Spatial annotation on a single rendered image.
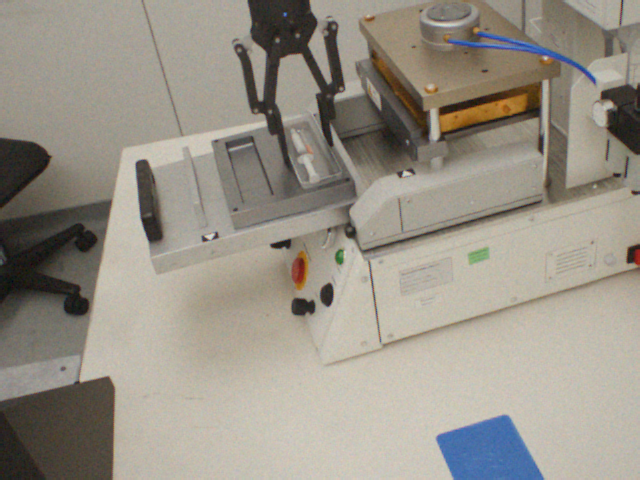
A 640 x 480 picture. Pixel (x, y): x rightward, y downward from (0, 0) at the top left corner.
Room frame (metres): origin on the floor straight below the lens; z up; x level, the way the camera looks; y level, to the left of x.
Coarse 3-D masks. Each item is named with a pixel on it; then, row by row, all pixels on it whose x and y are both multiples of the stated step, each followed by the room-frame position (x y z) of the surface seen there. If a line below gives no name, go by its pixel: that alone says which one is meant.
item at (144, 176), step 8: (144, 160) 0.94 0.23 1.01; (136, 168) 0.92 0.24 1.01; (144, 168) 0.92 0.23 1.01; (136, 176) 0.90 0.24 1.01; (144, 176) 0.89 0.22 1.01; (152, 176) 0.94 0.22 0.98; (144, 184) 0.87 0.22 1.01; (152, 184) 0.89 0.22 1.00; (144, 192) 0.85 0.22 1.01; (152, 192) 0.86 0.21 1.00; (144, 200) 0.83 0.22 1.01; (152, 200) 0.84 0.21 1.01; (144, 208) 0.82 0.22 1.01; (152, 208) 0.81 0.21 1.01; (144, 216) 0.80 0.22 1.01; (152, 216) 0.80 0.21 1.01; (144, 224) 0.80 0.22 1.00; (152, 224) 0.80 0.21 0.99; (152, 232) 0.80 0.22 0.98; (160, 232) 0.80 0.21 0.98; (152, 240) 0.80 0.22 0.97
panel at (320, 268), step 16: (304, 240) 0.92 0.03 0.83; (336, 240) 0.82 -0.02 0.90; (352, 240) 0.78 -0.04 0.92; (288, 256) 0.96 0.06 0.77; (304, 256) 0.90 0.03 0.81; (320, 256) 0.85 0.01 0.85; (352, 256) 0.76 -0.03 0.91; (304, 272) 0.88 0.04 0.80; (320, 272) 0.83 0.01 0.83; (336, 272) 0.79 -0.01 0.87; (304, 288) 0.86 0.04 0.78; (320, 288) 0.81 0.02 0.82; (336, 288) 0.77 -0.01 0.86; (320, 304) 0.80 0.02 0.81; (336, 304) 0.75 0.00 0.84; (320, 320) 0.78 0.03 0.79; (320, 336) 0.76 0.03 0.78
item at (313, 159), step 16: (304, 112) 0.99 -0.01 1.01; (288, 128) 0.95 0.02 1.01; (304, 128) 0.95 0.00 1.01; (288, 144) 0.91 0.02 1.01; (304, 144) 0.90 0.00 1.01; (320, 144) 0.89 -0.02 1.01; (304, 160) 0.86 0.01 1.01; (320, 160) 0.85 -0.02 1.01; (304, 176) 0.82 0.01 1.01; (320, 176) 0.82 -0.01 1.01
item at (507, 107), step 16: (384, 64) 0.99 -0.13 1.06; (400, 96) 0.89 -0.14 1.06; (496, 96) 0.85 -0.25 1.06; (512, 96) 0.84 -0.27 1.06; (528, 96) 0.84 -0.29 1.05; (416, 112) 0.84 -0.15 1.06; (448, 112) 0.83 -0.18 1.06; (464, 112) 0.83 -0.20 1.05; (480, 112) 0.83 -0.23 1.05; (496, 112) 0.83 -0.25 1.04; (512, 112) 0.82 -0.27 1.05; (528, 112) 0.84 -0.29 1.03; (448, 128) 0.82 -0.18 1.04; (464, 128) 0.83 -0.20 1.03; (480, 128) 0.83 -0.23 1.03
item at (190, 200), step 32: (192, 160) 0.98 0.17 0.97; (160, 192) 0.91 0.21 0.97; (192, 192) 0.83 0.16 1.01; (224, 192) 0.88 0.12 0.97; (160, 224) 0.83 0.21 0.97; (192, 224) 0.82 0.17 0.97; (224, 224) 0.80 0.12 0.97; (256, 224) 0.79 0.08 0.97; (288, 224) 0.79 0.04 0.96; (320, 224) 0.79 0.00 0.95; (160, 256) 0.76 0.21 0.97; (192, 256) 0.77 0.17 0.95
